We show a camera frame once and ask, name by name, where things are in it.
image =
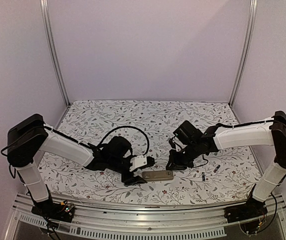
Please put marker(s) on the aluminium frame post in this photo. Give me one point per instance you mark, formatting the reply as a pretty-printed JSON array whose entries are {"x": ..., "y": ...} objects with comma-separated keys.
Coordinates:
[
  {"x": 44, "y": 7},
  {"x": 253, "y": 4}
]

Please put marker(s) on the left aluminium frame post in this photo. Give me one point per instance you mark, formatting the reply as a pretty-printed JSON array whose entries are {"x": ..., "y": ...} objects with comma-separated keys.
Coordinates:
[{"x": 44, "y": 7}]

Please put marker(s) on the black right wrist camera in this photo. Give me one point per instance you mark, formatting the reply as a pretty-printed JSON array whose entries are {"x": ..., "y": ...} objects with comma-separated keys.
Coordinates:
[{"x": 188, "y": 134}]

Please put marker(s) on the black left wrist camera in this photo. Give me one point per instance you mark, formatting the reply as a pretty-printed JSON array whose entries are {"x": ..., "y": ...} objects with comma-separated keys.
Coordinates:
[{"x": 118, "y": 146}]

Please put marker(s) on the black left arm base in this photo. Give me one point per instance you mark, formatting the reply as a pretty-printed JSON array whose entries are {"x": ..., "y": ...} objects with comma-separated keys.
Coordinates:
[{"x": 63, "y": 211}]

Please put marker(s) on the white remote control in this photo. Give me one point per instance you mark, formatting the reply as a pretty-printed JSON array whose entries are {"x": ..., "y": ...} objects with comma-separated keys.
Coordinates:
[{"x": 161, "y": 175}]

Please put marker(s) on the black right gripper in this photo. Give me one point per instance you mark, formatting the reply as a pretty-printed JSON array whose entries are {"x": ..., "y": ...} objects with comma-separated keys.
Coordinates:
[{"x": 174, "y": 166}]

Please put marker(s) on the right aluminium frame post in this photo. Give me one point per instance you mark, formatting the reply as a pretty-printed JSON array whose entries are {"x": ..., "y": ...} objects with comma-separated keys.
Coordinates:
[{"x": 253, "y": 4}]

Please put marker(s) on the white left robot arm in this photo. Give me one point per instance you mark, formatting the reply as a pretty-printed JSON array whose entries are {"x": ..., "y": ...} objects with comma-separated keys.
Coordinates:
[{"x": 32, "y": 135}]

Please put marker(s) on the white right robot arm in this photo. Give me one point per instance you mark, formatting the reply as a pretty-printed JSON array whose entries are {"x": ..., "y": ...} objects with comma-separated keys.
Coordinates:
[{"x": 270, "y": 131}]

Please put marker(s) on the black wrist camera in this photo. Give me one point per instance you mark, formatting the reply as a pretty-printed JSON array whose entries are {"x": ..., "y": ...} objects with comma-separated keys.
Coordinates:
[
  {"x": 118, "y": 146},
  {"x": 188, "y": 134}
]

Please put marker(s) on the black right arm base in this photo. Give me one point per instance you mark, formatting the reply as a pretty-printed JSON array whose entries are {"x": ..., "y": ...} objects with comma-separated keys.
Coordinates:
[{"x": 252, "y": 215}]

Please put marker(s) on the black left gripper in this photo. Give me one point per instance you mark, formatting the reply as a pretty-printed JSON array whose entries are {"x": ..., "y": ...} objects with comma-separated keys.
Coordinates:
[{"x": 131, "y": 180}]

